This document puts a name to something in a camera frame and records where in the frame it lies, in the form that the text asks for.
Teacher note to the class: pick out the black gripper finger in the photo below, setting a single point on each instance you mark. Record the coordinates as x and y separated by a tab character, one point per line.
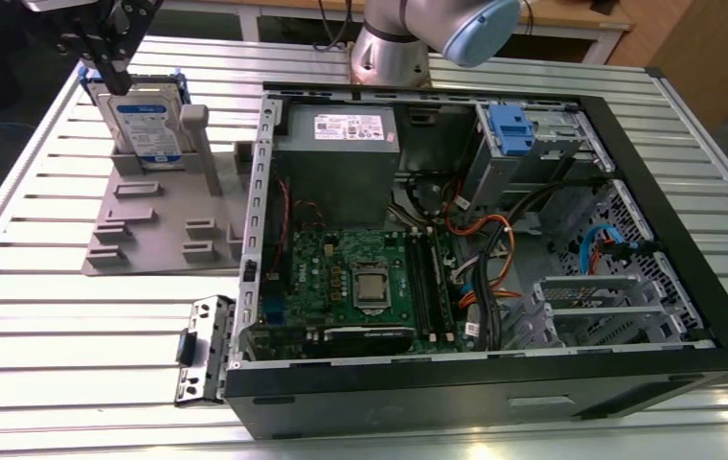
112	72

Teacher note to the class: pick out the hard disk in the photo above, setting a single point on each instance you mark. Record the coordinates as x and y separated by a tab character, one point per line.
140	129

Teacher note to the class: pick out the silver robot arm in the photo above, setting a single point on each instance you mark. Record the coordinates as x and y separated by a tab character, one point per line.
389	57

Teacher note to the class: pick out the metal disk bay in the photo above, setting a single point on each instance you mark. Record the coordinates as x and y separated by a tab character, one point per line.
593	314

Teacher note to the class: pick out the grey parts rack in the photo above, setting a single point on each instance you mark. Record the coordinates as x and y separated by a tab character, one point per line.
165	225

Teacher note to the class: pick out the grey power supply unit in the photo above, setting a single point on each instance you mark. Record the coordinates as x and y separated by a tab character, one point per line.
338	182

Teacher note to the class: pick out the green motherboard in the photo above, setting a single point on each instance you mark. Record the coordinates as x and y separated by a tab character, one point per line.
338	244

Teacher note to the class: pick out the silver CPU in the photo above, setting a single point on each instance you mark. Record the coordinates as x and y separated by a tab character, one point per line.
372	287

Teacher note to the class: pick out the blue plastic drive latch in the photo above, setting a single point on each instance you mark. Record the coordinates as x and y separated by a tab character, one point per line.
506	129

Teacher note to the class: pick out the black CPU socket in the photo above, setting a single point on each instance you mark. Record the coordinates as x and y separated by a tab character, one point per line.
373	308

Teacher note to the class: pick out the black RAM slot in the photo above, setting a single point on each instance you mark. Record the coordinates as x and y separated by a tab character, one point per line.
440	282
421	282

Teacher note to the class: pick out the metal optical drive cage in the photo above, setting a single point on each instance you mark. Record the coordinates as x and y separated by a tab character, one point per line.
517	177

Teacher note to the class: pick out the black graphics card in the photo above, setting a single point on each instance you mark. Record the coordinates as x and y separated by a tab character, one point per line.
364	335

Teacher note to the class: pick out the black PC case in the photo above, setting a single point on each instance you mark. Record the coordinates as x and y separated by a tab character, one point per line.
402	397

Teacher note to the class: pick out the wooden cabinet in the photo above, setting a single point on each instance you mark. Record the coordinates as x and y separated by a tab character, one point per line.
689	48

